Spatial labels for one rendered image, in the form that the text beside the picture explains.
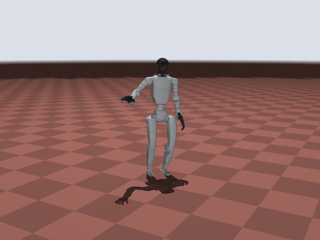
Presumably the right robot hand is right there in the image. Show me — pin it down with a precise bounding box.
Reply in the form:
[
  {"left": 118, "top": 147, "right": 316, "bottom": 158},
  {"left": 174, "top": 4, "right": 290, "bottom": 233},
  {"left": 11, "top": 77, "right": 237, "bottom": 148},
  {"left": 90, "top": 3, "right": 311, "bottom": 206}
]
[{"left": 121, "top": 95, "right": 135, "bottom": 103}]

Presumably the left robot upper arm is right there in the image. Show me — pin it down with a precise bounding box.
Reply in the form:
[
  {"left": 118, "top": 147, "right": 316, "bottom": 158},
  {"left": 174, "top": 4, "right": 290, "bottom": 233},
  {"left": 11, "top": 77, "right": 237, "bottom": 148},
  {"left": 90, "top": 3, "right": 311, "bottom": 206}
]
[{"left": 171, "top": 77, "right": 179, "bottom": 102}]

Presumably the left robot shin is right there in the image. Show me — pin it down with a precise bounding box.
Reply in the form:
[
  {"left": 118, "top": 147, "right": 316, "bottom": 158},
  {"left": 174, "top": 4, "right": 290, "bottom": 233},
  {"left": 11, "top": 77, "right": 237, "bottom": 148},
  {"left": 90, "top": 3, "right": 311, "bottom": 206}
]
[{"left": 162, "top": 150, "right": 174, "bottom": 171}]

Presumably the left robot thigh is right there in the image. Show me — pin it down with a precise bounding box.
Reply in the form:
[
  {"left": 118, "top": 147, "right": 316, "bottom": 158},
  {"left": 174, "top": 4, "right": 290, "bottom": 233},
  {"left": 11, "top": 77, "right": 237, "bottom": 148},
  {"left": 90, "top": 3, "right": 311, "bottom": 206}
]
[{"left": 164, "top": 114, "right": 177, "bottom": 153}]

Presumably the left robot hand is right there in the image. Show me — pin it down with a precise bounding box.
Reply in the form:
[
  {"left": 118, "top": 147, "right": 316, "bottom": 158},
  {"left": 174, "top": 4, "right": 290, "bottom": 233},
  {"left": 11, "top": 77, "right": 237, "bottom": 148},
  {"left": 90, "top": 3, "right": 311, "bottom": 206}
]
[{"left": 177, "top": 112, "right": 185, "bottom": 131}]

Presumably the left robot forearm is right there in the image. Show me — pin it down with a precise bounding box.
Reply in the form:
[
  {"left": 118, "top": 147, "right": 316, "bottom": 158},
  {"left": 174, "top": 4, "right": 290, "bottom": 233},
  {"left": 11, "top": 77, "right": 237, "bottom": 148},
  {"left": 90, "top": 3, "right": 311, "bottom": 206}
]
[{"left": 174, "top": 95, "right": 182, "bottom": 118}]

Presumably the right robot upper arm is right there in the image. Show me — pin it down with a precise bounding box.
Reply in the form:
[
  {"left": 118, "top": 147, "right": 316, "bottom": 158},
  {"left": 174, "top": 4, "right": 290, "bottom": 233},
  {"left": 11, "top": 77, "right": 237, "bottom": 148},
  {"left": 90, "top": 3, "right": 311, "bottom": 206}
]
[{"left": 135, "top": 76, "right": 154, "bottom": 97}]

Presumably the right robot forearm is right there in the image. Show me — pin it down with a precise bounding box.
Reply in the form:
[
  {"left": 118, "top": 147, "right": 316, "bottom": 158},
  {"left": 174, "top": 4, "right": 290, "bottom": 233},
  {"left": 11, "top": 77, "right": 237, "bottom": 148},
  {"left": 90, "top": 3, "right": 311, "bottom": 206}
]
[{"left": 129, "top": 89, "right": 138, "bottom": 105}]

